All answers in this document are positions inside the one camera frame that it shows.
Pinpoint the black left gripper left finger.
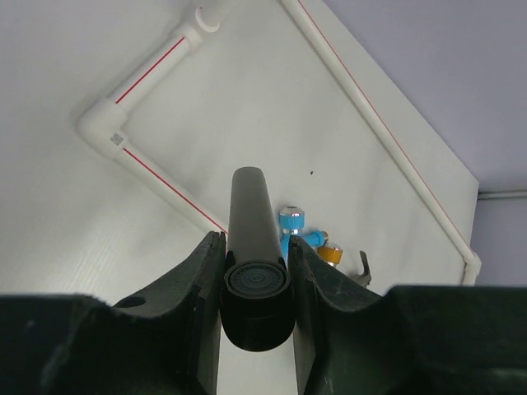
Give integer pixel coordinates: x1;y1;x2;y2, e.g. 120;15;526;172
113;232;226;394

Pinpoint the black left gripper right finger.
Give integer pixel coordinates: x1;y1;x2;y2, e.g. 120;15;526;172
288;240;395;394

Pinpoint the dark long-spout faucet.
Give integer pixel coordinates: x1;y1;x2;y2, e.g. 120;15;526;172
220;167;296;352

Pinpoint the grey metal faucet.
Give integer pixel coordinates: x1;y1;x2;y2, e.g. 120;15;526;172
351;250;371;288

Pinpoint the orange plastic faucet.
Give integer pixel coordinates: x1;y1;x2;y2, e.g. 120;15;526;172
317;243;343;267

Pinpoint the blue plastic faucet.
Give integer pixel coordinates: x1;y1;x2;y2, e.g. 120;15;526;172
278;206;329;261

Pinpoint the white PVC pipe frame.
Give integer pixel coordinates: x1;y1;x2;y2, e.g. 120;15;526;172
77;1;482;291

